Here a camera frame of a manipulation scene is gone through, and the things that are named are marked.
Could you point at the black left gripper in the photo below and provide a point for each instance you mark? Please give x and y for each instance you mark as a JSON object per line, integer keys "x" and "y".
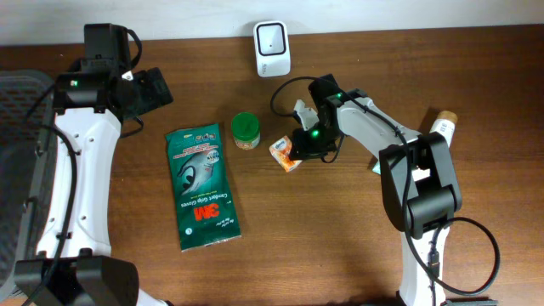
{"x": 155, "y": 87}

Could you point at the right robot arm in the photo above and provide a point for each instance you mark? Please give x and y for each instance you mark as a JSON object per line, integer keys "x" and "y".
{"x": 420, "y": 192}

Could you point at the mint green tissue pack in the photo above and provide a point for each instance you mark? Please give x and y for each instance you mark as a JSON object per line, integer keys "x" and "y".
{"x": 377, "y": 169}

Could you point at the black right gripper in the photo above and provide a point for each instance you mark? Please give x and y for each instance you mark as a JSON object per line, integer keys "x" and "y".
{"x": 309, "y": 148}

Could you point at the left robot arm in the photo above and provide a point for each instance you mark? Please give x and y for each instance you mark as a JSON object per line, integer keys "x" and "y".
{"x": 90, "y": 102}

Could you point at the white bamboo print tube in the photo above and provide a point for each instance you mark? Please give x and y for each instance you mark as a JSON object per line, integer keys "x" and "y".
{"x": 444, "y": 124}

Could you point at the orange small box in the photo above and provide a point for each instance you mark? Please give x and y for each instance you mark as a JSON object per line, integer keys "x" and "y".
{"x": 280, "y": 150}

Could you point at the grey plastic mesh basket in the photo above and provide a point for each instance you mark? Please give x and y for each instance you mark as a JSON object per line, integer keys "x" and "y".
{"x": 22, "y": 170}

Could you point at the green 3M gloves packet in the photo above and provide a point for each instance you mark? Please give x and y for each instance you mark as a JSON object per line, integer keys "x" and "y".
{"x": 205, "y": 207}

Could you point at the green lid jar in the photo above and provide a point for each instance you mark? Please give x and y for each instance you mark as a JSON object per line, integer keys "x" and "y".
{"x": 245, "y": 128}

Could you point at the white barcode scanner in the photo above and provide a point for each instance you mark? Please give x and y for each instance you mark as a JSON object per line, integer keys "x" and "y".
{"x": 272, "y": 48}

